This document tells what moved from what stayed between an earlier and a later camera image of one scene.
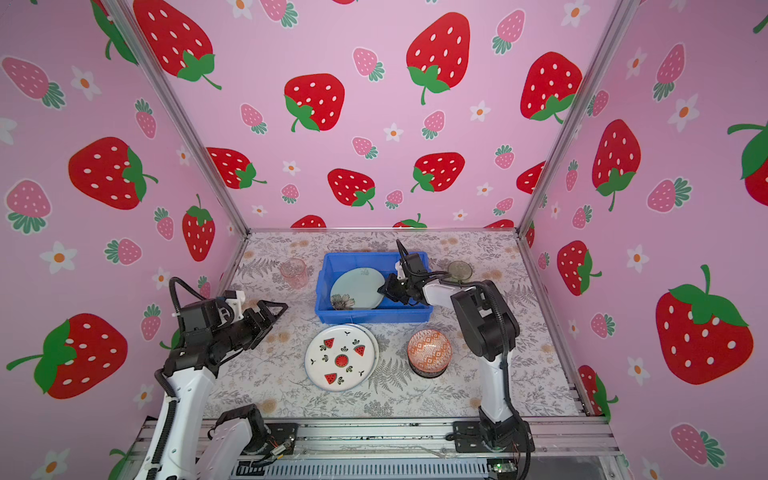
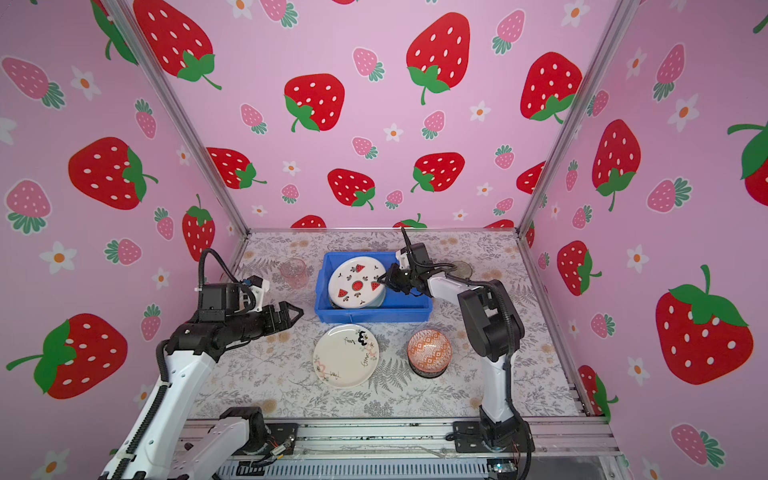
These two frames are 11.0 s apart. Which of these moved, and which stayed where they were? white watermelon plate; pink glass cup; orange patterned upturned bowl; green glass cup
Moved: white watermelon plate
Stayed: orange patterned upturned bowl; green glass cup; pink glass cup
